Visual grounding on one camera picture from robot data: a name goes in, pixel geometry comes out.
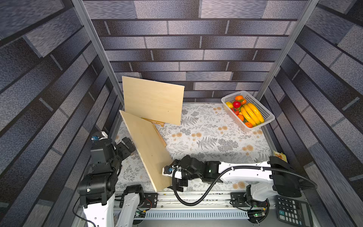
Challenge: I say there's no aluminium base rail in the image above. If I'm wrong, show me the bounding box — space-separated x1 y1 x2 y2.
75 190 307 220

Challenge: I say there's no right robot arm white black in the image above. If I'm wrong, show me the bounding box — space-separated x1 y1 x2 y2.
162 155 301 206

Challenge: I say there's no right aluminium frame post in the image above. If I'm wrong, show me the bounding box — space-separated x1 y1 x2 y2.
255 0 319 101

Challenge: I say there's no floral table mat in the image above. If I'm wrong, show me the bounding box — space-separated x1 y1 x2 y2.
116 103 274 192

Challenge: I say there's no red strawberry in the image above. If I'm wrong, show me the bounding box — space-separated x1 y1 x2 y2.
231 108 240 115

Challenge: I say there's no left aluminium frame post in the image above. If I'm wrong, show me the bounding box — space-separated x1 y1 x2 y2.
72 0 125 106

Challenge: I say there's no white plastic basket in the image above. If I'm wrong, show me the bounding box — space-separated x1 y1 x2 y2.
221 91 275 132

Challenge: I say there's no red apple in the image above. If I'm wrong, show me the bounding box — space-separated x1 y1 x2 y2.
233 101 242 109

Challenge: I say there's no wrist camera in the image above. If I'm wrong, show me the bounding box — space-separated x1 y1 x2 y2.
91 131 108 142
162 166 182 179

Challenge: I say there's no aluminium frame post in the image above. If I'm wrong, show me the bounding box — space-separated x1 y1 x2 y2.
72 0 125 106
255 0 319 101

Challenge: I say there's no yellow lemon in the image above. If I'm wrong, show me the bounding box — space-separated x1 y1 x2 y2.
226 102 233 109

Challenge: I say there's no yellow snack packet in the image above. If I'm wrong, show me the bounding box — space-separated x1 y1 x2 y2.
273 151 288 163

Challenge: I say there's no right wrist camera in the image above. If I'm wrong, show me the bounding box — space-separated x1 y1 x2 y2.
162 166 182 179

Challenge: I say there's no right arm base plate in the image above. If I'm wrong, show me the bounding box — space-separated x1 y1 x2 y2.
230 192 268 208

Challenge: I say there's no black corrugated cable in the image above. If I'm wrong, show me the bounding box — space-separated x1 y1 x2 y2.
171 166 318 207

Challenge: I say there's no black calculator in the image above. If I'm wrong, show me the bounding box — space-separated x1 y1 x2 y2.
275 195 314 227

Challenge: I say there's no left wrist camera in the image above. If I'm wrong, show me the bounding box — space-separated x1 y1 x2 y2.
91 131 108 142

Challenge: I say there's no orange fruit top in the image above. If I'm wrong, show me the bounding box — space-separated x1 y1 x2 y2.
235 96 247 105

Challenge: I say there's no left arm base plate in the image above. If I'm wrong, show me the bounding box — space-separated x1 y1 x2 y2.
140 193 158 209

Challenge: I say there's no plywood board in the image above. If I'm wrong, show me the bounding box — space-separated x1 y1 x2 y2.
122 76 185 125
120 111 173 192

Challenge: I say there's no orange fruit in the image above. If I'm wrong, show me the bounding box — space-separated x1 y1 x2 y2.
235 96 247 105
237 114 253 128

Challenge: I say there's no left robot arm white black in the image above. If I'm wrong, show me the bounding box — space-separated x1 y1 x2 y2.
78 136 145 227

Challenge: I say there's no orange fruit bottom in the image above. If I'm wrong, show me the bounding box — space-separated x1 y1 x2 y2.
237 114 253 128

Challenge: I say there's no yellow banana bunch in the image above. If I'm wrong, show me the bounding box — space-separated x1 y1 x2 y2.
240 103 265 127

